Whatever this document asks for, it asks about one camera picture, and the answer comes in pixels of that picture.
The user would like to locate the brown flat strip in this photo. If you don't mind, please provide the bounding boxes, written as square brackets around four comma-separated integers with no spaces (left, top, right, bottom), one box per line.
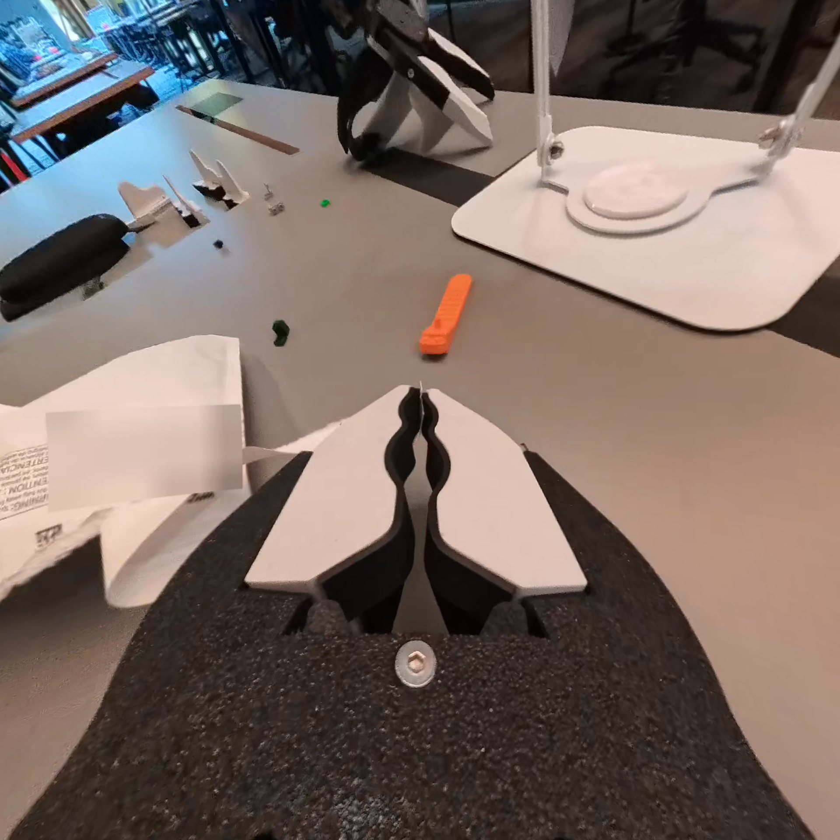
[176,104,301,156]

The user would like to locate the orange brick separator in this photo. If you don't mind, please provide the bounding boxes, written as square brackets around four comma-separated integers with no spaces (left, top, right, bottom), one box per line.
[419,273,473,357]

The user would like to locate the white paper bag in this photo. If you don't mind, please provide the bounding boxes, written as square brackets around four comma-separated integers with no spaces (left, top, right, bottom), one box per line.
[0,335,342,608]

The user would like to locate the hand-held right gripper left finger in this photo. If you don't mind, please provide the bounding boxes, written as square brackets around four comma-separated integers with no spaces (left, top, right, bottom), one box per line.
[244,385,421,636]

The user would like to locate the wooden background table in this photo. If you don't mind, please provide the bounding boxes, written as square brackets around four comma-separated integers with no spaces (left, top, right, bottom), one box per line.
[10,62,158,142]
[13,52,122,106]

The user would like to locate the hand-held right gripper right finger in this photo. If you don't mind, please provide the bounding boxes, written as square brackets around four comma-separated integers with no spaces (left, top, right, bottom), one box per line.
[422,387,588,636]

